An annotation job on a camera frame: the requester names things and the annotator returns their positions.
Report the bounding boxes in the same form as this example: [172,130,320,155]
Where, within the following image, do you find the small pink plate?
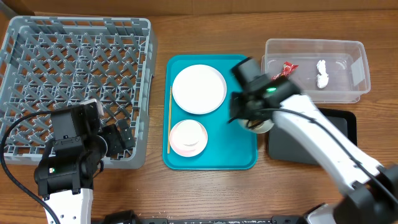
[170,121,208,157]

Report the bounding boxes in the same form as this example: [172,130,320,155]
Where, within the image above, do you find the grey dishwasher rack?
[1,16,158,169]

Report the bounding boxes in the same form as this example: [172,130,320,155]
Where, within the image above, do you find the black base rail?
[93,210,312,224]

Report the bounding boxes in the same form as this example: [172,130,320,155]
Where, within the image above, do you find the teal serving tray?
[162,54,258,170]

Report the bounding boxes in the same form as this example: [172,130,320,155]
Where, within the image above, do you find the clear plastic bin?
[261,39,371,103]

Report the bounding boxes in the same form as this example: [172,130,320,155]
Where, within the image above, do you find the large white plate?
[172,65,227,114]

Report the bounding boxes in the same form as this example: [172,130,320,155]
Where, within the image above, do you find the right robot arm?
[229,57,397,224]

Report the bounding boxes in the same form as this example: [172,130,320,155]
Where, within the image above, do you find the black tray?
[268,108,358,166]

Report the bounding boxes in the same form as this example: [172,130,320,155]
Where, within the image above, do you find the grey bowl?
[238,119,274,134]

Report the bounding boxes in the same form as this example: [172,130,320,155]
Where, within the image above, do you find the white tissue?
[317,60,329,88]

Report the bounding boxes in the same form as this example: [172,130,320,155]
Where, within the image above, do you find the wooden chopstick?
[167,86,172,154]

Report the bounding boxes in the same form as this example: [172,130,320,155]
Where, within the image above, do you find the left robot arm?
[34,103,135,223]

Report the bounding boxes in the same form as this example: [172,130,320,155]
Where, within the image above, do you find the white paper cup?
[176,119,201,146]

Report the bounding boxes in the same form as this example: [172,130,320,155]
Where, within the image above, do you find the red snack wrapper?
[272,62,299,80]

